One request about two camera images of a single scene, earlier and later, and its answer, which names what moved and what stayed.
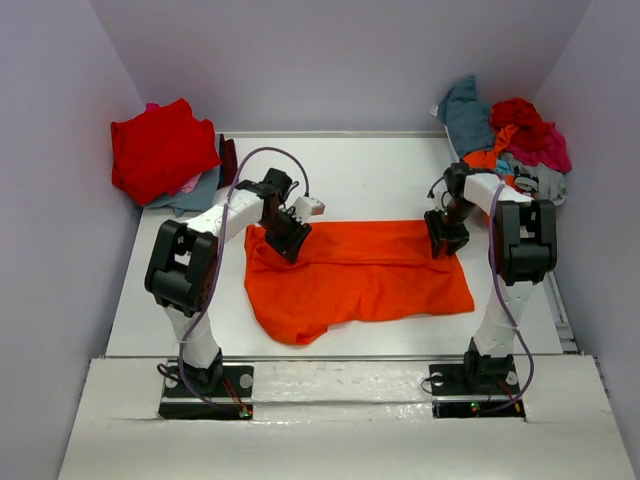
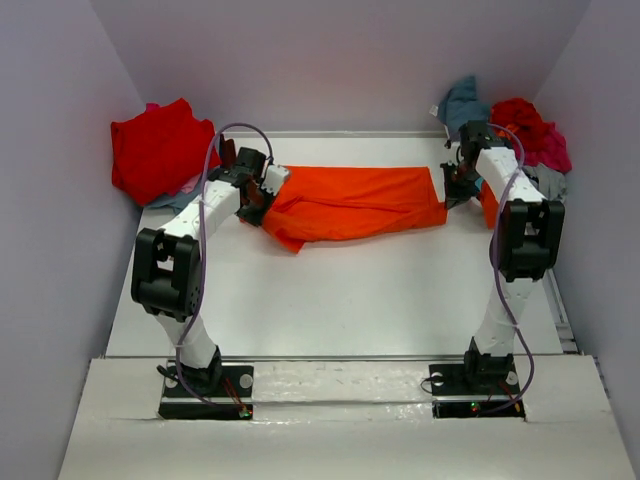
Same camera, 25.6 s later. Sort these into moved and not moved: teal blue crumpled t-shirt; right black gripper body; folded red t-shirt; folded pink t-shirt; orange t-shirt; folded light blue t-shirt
Moved: orange t-shirt; right black gripper body
Not moved: folded light blue t-shirt; folded red t-shirt; teal blue crumpled t-shirt; folded pink t-shirt
